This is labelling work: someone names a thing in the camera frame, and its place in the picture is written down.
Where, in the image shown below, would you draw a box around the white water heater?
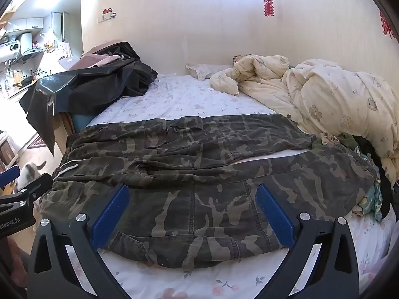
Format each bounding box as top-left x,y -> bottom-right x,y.
0,32 -> 33,62

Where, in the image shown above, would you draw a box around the cream bear print quilt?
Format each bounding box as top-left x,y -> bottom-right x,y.
209,54 -> 399,185

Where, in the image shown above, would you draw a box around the white wall cabinets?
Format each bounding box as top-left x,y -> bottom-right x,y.
6,17 -> 44,33

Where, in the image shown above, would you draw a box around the green cloth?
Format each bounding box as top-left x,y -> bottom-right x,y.
312,132 -> 360,150

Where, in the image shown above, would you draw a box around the black shiny cloth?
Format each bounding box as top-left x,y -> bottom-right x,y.
19,41 -> 159,157

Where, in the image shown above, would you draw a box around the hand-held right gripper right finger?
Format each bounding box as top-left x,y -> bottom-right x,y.
255,184 -> 360,299

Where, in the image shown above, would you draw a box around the white floral pillow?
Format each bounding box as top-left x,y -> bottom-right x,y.
186,64 -> 235,81

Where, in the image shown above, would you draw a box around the red patterned rug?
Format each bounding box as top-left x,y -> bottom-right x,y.
27,133 -> 46,150

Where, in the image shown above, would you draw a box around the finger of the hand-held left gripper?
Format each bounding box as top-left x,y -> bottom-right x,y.
0,166 -> 21,191
15,173 -> 53,207

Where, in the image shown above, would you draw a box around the white tall appliance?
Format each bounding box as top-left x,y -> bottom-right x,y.
51,11 -> 70,57

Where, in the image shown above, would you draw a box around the blue fabric item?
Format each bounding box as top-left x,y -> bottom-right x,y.
73,113 -> 95,132

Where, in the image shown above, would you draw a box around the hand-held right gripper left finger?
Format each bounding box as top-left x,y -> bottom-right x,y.
26,184 -> 133,299

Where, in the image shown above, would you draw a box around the silver range hood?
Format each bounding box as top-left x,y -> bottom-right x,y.
12,47 -> 45,65

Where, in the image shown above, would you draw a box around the white floral bed sheet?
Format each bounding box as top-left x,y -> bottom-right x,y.
64,74 -> 396,299

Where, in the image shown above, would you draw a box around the teal floral cloth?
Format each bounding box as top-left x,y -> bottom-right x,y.
358,183 -> 383,222

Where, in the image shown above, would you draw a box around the camouflage pants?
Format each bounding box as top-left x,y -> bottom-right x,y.
40,113 -> 379,270

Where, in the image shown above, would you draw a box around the red knot ornament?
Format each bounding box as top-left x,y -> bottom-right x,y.
379,10 -> 397,40

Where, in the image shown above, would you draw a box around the pale pink printed cloth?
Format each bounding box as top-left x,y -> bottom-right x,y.
320,132 -> 340,144

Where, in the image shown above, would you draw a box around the white grey cat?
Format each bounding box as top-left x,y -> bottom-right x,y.
15,161 -> 47,191

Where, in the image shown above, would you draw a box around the black garment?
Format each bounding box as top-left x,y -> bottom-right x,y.
354,135 -> 394,222

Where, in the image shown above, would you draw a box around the person's left hand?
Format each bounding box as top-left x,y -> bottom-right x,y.
6,237 -> 24,272

